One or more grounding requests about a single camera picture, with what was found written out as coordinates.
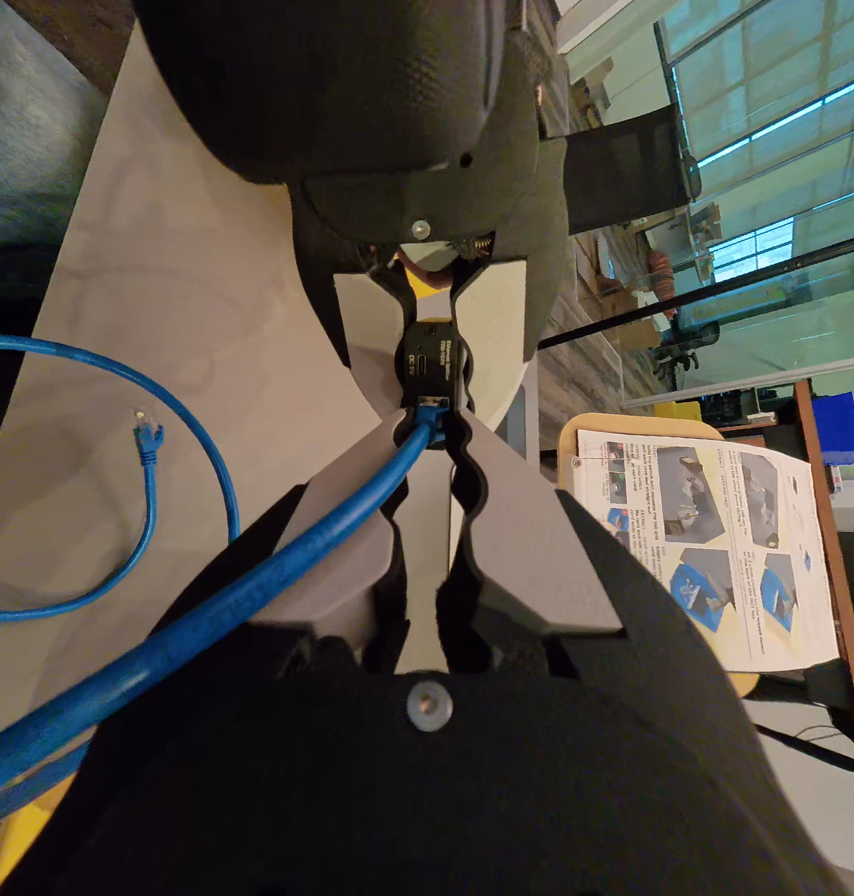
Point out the yellow plastic bin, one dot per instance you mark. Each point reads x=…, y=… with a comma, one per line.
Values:
x=14, y=840

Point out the black tripod leg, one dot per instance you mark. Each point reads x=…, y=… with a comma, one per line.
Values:
x=713, y=287

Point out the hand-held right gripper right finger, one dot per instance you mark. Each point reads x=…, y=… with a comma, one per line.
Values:
x=532, y=560

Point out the black ethernet splitter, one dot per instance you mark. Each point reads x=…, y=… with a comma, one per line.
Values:
x=430, y=364

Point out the brown wooden panel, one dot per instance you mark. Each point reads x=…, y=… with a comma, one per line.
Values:
x=839, y=560

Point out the small yellow bin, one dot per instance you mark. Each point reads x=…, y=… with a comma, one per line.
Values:
x=676, y=411

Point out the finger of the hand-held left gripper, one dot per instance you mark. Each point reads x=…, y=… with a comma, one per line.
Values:
x=500, y=329
x=367, y=329

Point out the round wooden board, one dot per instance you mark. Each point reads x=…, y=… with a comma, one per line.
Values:
x=608, y=422

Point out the printed instruction sheet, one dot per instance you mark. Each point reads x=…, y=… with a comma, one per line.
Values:
x=706, y=546

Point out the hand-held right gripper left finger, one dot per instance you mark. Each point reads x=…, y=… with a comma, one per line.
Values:
x=336, y=595

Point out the black office chair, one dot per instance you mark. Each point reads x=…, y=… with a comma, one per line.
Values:
x=629, y=171

